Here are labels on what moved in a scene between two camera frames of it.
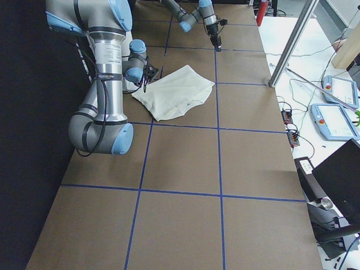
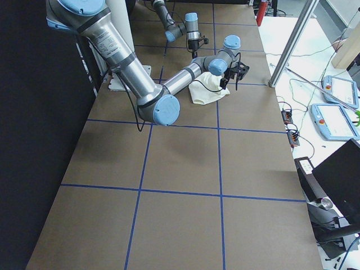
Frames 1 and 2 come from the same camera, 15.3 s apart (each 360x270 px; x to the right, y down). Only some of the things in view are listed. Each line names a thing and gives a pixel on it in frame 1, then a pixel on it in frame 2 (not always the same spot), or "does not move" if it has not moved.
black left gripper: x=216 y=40 to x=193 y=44
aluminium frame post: x=307 y=16 does not move
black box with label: x=310 y=184 does not move
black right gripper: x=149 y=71 to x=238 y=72
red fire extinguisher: x=261 y=12 does not move
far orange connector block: x=287 y=116 does not move
